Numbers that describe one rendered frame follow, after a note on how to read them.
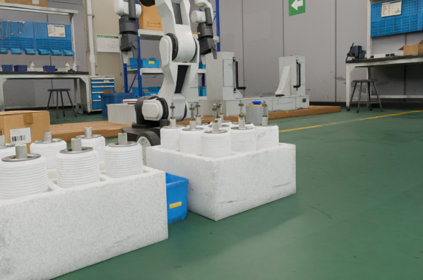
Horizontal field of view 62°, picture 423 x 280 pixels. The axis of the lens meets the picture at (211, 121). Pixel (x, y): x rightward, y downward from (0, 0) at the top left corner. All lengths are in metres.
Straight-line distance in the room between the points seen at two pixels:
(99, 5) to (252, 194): 6.93
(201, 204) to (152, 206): 0.23
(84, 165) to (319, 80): 6.41
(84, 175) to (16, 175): 0.14
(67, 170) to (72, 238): 0.15
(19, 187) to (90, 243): 0.20
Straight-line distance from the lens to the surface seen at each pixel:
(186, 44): 1.84
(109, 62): 7.70
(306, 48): 7.26
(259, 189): 1.19
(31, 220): 0.82
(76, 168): 0.86
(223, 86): 3.98
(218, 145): 1.08
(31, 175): 0.83
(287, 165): 1.28
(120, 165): 0.91
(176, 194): 1.07
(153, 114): 1.96
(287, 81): 4.93
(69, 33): 7.34
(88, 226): 0.87
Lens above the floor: 0.39
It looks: 5 degrees down
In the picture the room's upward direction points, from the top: 2 degrees counter-clockwise
